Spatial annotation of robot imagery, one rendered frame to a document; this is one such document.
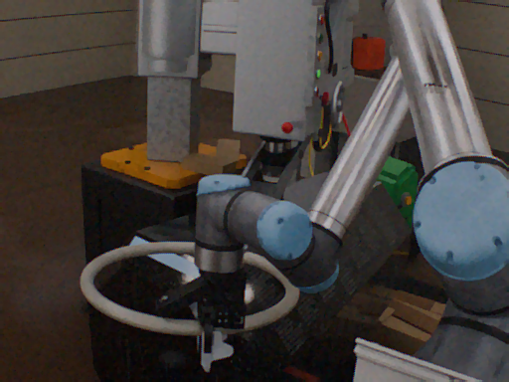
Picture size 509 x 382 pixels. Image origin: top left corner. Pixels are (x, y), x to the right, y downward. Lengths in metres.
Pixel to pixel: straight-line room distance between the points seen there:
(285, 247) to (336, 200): 0.18
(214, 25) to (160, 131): 0.52
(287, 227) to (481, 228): 0.34
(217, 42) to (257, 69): 0.78
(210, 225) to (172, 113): 1.64
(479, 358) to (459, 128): 0.34
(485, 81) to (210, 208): 5.88
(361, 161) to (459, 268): 0.44
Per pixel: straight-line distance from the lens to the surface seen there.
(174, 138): 2.77
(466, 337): 0.98
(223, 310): 1.21
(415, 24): 1.17
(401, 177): 3.68
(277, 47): 1.82
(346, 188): 1.19
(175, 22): 2.61
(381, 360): 0.93
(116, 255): 1.59
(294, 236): 1.06
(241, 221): 1.07
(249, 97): 1.87
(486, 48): 6.83
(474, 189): 0.86
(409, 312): 2.80
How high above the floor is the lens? 1.60
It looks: 19 degrees down
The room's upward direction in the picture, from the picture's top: 3 degrees clockwise
